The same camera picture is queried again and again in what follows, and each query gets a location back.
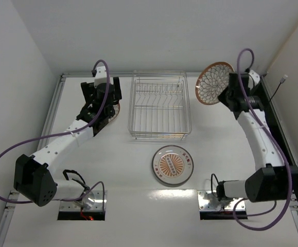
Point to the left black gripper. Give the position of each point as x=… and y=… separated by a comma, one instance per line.
x=108, y=110

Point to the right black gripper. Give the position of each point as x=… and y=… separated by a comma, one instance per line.
x=226, y=93

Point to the floral brown-rim plate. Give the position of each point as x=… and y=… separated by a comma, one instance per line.
x=212, y=82
x=116, y=112

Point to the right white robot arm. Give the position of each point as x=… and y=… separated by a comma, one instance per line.
x=272, y=179

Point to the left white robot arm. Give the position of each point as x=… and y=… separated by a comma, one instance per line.
x=34, y=175

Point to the orange sunburst plate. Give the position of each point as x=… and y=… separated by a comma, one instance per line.
x=172, y=165

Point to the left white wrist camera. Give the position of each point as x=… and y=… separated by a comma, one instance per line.
x=100, y=75

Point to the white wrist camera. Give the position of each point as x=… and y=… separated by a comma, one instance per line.
x=254, y=79
x=100, y=75

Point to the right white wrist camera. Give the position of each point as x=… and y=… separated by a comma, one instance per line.
x=254, y=79

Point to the wire dish rack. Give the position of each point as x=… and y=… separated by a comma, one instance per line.
x=159, y=106

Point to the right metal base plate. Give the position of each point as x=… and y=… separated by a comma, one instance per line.
x=208, y=203

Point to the metal base plate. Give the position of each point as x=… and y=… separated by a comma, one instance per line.
x=94, y=202
x=208, y=203

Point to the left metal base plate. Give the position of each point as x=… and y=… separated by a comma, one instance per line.
x=94, y=202

